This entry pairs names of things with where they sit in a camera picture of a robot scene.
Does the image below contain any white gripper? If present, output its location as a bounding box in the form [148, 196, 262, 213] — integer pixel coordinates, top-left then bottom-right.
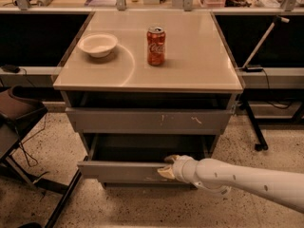
[158, 155, 199, 183]

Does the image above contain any grey drawer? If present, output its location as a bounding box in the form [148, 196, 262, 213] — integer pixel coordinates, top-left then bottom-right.
[78, 134, 208, 186]
[66, 107, 231, 135]

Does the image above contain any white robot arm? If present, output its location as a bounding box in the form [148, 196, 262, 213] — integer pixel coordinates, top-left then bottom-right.
[158, 155, 304, 213]

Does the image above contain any grey drawer cabinet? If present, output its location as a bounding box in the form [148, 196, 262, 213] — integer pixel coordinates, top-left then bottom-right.
[52, 9, 245, 190]

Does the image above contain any grey top drawer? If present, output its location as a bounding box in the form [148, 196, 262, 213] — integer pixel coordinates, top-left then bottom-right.
[66, 107, 231, 135]

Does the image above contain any black table leg right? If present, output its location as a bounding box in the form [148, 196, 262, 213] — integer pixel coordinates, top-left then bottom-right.
[240, 100, 268, 151]

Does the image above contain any black stand leg left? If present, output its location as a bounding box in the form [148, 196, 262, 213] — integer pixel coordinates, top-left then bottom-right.
[45, 170, 81, 228]

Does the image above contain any red cola can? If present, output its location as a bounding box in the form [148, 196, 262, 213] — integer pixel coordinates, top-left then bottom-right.
[146, 27, 166, 66]

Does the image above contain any black power adapter right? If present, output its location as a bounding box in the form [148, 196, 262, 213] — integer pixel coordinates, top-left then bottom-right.
[244, 65, 263, 72]

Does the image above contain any black power adapter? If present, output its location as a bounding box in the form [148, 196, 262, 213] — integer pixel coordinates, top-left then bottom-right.
[1, 65, 20, 73]
[244, 65, 263, 72]

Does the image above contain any white bowl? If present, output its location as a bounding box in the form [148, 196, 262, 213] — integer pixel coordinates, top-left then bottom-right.
[77, 33, 118, 58]

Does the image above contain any dark chair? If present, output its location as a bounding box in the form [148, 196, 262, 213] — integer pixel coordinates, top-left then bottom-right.
[0, 86, 48, 162]

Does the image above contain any white rod with black tip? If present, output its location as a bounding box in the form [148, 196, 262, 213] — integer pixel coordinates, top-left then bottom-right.
[240, 15, 290, 70]

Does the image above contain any black power adapter left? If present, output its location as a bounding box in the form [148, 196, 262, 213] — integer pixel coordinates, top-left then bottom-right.
[1, 65, 20, 73]

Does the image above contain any black floor cable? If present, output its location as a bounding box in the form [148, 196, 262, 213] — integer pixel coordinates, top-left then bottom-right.
[17, 114, 48, 169]

